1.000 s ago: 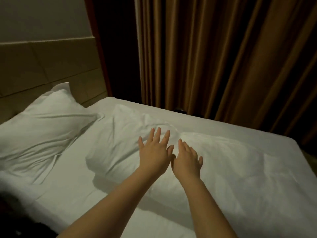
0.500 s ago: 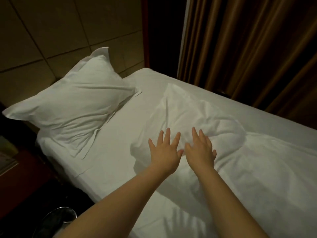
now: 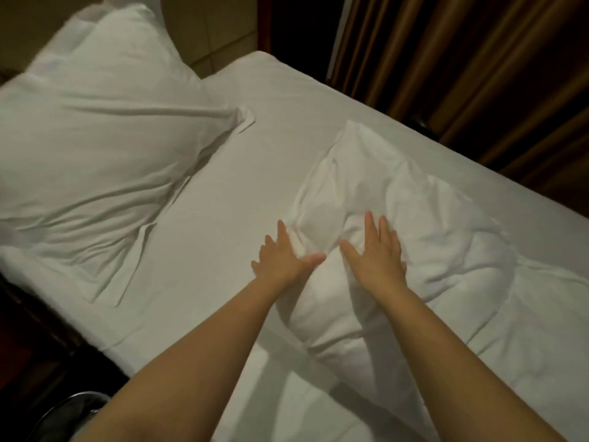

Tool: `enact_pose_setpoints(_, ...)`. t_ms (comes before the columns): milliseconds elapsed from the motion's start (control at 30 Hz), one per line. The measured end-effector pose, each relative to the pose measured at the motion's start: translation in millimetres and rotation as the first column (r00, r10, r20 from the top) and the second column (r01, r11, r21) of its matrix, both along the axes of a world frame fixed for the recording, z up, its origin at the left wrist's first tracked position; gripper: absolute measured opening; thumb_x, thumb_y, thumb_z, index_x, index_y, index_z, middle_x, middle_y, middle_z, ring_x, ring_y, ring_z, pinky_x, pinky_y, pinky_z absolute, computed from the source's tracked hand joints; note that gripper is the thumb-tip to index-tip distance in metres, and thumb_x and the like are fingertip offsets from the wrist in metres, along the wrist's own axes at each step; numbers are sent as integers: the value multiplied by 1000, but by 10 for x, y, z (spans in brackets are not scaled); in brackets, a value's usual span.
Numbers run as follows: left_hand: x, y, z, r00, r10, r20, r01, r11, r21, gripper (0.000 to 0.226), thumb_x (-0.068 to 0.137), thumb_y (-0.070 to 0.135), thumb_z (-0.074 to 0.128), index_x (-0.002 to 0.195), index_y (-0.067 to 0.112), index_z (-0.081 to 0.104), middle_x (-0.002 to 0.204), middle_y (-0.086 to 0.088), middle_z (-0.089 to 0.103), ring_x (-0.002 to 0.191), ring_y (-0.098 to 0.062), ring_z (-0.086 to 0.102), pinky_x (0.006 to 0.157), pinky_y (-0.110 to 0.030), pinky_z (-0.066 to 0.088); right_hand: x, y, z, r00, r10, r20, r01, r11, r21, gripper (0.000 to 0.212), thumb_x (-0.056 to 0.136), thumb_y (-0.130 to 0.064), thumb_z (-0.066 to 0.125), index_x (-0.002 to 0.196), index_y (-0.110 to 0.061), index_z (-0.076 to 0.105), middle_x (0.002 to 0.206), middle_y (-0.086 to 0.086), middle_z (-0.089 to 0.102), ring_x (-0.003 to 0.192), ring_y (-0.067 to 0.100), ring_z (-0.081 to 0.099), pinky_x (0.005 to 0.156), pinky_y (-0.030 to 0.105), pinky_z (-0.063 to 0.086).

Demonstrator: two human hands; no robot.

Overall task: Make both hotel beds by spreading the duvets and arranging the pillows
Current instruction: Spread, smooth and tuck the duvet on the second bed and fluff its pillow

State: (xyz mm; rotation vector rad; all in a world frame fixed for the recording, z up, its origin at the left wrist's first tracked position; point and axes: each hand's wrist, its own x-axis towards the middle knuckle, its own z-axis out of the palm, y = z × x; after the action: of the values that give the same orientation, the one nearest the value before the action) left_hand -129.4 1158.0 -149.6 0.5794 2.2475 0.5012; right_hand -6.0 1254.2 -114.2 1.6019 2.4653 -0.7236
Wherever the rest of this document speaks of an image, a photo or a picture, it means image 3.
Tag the black trash bin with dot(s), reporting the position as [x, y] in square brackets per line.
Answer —
[72, 417]

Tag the person's right forearm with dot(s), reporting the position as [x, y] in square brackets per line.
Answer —
[460, 373]

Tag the white bed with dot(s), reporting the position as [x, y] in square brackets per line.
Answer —
[248, 179]

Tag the person's left hand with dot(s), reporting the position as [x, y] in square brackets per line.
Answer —
[281, 264]

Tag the tan padded headboard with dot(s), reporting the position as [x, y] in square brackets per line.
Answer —
[207, 23]

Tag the person's right hand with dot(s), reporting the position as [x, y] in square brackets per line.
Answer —
[377, 262]

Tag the white duvet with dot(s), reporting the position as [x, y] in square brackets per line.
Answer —
[442, 253]

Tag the brown curtain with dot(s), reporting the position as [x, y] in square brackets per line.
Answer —
[478, 69]

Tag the white pillow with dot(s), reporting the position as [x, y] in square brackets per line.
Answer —
[101, 133]

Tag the person's left forearm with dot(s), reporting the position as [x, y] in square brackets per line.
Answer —
[184, 373]

